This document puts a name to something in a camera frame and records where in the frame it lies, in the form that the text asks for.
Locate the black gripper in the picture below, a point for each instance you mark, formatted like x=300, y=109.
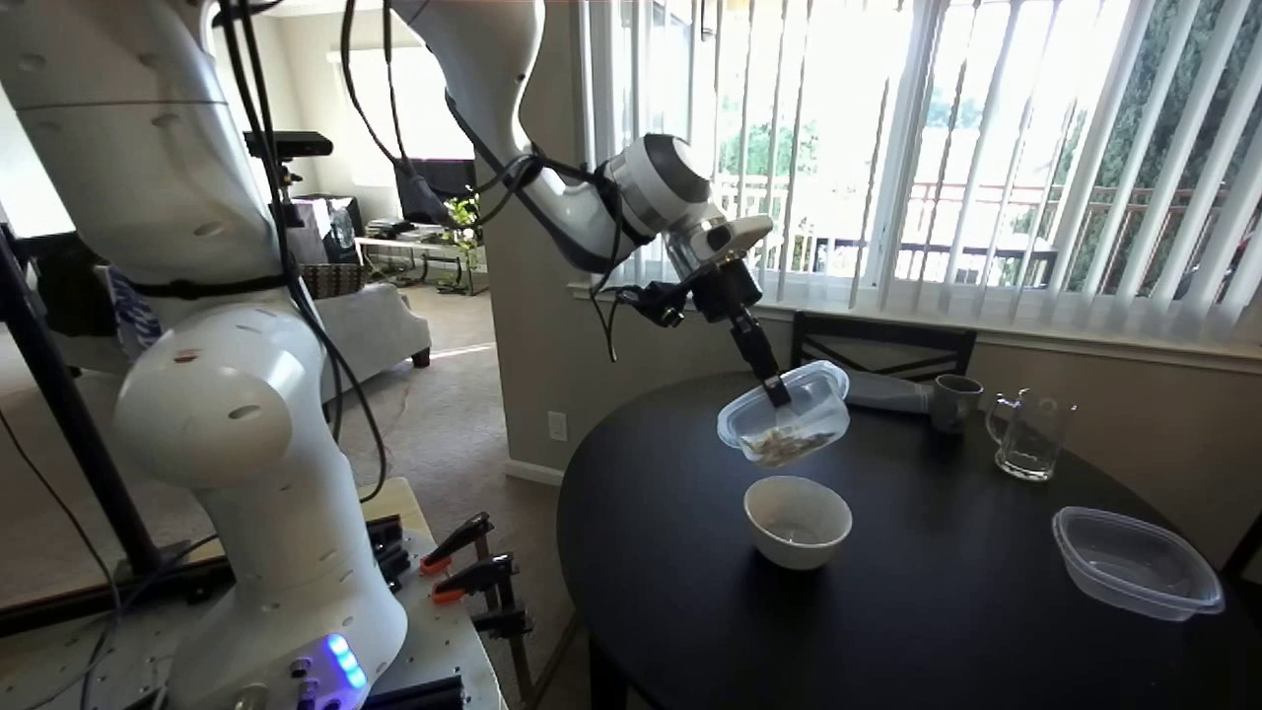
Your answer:
x=720, y=294

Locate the clear plastic bowl with sweets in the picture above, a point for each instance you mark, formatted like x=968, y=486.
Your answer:
x=807, y=423

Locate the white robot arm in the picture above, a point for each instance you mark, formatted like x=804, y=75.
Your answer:
x=147, y=159

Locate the white ceramic bowl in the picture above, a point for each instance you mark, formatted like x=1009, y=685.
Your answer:
x=793, y=520

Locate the black dining chair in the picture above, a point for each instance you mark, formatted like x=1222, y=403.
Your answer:
x=883, y=348

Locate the folded grey cloth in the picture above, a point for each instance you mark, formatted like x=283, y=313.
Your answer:
x=885, y=393

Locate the dark grey mug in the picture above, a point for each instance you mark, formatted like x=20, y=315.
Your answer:
x=952, y=403

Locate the round black table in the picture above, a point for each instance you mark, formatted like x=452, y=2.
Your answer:
x=945, y=598

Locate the clear glass mug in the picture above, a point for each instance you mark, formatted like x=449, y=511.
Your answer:
x=1026, y=431

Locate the green house plant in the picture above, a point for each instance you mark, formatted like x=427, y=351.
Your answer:
x=469, y=235

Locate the white vertical window blinds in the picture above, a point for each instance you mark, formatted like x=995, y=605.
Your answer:
x=995, y=152

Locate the black television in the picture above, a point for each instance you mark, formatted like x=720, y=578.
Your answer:
x=427, y=185

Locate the grey sofa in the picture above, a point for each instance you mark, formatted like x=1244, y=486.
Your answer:
x=370, y=322

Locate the empty clear plastic container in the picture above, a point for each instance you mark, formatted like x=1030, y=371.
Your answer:
x=1135, y=564

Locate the orange handled clamp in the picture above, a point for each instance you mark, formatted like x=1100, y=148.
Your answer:
x=503, y=618
x=470, y=531

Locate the black camera on tripod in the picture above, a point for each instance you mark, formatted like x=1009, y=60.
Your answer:
x=283, y=152

